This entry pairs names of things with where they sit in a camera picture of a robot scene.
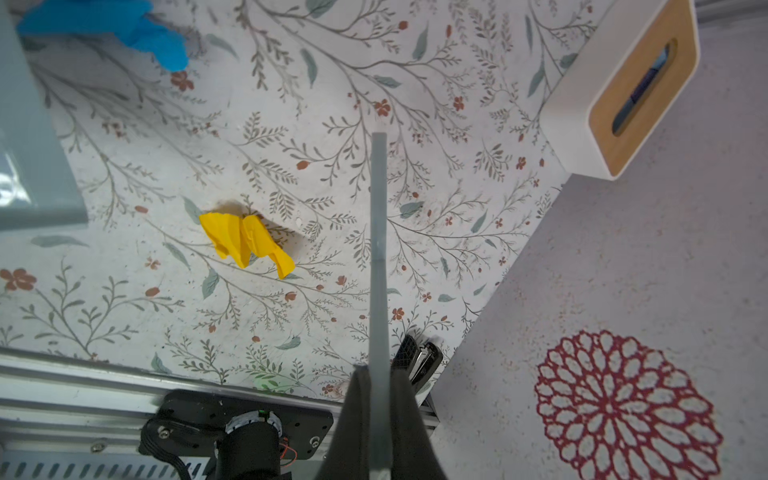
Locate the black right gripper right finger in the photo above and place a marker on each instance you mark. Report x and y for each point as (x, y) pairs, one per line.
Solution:
(413, 455)

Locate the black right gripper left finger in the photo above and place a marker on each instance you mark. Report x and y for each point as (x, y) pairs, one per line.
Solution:
(348, 455)

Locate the pale blue plastic dustpan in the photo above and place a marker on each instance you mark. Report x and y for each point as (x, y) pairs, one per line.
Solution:
(38, 189)

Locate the blue paper scrap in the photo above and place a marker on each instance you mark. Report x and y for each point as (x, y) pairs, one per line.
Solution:
(128, 21)

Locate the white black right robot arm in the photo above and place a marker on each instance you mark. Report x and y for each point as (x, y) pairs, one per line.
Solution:
(374, 436)

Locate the black brush holder stand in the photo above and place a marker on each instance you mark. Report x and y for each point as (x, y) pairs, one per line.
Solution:
(419, 357)

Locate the yellow paper scrap upper right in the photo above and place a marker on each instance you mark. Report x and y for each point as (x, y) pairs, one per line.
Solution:
(240, 238)

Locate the white tissue box wooden lid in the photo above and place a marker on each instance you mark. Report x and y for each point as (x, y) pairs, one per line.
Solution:
(620, 85)

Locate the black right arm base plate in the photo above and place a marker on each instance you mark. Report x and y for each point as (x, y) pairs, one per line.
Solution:
(193, 424)

